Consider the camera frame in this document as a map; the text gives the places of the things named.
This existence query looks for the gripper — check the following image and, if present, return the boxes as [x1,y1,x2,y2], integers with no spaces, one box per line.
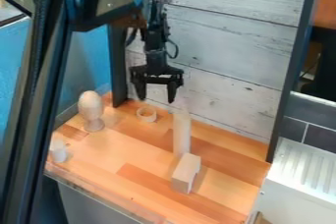
[128,49,186,104]

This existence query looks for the wooden egg on stand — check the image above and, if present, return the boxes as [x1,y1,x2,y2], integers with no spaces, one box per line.
[76,89,107,134]

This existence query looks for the wooden ring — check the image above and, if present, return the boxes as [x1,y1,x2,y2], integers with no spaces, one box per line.
[135,105,159,124]

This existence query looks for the small white toy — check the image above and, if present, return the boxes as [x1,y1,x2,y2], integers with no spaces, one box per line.
[48,139,72,164]

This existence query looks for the wooden block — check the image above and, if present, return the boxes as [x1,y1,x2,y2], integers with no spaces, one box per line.
[169,152,204,196]

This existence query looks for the white grooved board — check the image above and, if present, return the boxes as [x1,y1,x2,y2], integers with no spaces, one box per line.
[252,137,336,224]

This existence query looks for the wooden cylinder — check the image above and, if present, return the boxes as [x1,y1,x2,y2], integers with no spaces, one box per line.
[170,107,194,159]

